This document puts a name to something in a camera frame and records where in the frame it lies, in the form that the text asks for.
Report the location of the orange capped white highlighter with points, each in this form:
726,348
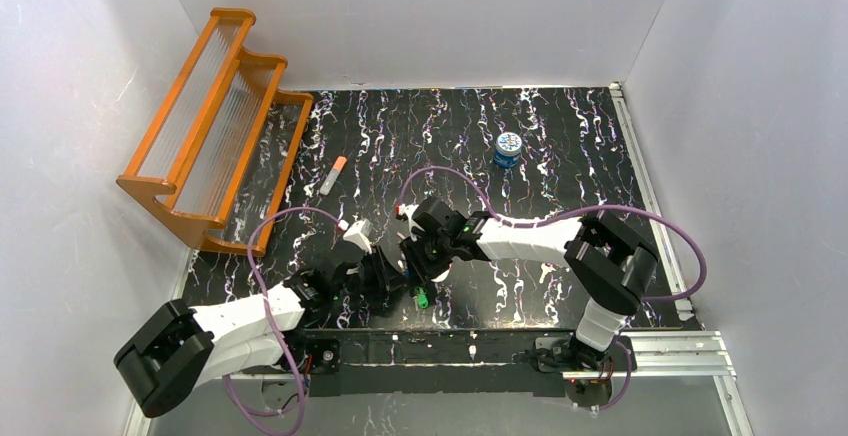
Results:
332,175

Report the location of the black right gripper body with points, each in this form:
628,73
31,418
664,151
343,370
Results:
419,256

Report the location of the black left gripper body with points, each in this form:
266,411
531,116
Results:
379,270

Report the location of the orange wooden tiered rack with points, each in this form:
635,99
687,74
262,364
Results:
217,157

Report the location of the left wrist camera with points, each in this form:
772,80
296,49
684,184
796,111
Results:
358,233

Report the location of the white metal keyring plate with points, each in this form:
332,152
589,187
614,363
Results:
441,275

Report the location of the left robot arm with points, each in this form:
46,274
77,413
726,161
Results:
180,347

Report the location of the green tagged key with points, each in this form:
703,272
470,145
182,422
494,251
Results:
421,298

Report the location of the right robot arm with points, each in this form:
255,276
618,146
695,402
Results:
612,261

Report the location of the blue round tin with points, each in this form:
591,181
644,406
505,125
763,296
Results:
508,149

